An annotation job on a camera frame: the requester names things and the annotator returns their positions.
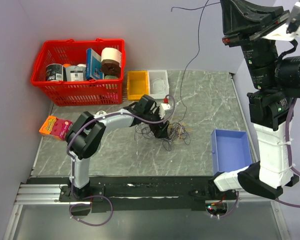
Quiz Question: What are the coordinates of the orange pink snack box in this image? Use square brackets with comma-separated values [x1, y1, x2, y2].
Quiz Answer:
[39, 115, 73, 141]

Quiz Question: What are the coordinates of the dark purple cable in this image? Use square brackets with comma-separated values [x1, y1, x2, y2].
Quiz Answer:
[171, 0, 222, 126]

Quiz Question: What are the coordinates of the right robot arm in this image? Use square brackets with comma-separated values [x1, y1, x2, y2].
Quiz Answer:
[208, 0, 300, 200]

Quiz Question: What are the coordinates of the white plastic bin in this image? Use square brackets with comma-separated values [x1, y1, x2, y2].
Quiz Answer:
[147, 70, 170, 100]

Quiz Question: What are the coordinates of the cable pile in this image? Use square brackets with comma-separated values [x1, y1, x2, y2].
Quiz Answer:
[133, 117, 193, 152]

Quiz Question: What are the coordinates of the brown round object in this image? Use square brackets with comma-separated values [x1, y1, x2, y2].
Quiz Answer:
[100, 59, 121, 76]

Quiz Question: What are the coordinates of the black labelled can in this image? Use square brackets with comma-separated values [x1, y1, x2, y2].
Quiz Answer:
[45, 63, 64, 82]

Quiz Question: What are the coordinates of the grey labelled can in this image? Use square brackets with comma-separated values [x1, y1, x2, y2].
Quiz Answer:
[65, 65, 86, 82]

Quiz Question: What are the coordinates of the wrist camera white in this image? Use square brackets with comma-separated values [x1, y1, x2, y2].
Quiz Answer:
[262, 0, 300, 42]
[159, 98, 173, 119]

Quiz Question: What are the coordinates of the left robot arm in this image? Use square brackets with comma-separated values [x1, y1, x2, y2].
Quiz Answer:
[65, 94, 175, 201]

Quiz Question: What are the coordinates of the red plastic shopping basket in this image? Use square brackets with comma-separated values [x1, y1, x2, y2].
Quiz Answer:
[30, 38, 126, 107]

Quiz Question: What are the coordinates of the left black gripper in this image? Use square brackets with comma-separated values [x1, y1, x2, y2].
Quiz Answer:
[142, 107, 170, 139]

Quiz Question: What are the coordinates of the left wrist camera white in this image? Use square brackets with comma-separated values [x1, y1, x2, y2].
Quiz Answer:
[159, 98, 173, 119]

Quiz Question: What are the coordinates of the yellow plastic bin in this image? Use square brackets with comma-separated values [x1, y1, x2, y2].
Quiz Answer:
[127, 70, 149, 101]

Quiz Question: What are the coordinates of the blue book box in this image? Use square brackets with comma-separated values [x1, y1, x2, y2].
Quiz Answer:
[85, 48, 104, 81]

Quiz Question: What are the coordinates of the white paper roll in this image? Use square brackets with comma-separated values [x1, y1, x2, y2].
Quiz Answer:
[101, 47, 122, 68]

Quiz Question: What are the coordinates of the small tin can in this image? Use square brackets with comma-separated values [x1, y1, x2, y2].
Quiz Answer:
[94, 110, 107, 118]

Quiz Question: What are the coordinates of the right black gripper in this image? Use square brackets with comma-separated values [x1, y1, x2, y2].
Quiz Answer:
[221, 0, 293, 90]

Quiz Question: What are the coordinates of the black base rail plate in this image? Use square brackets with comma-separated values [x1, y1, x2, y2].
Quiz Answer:
[58, 176, 238, 214]

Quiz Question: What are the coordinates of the blue plastic bin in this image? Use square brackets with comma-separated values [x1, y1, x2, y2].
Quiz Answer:
[211, 129, 252, 174]

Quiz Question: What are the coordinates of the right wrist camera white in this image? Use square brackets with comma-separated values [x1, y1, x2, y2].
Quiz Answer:
[262, 0, 300, 42]

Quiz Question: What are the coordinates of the white cable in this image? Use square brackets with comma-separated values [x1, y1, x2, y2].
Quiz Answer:
[151, 78, 166, 93]

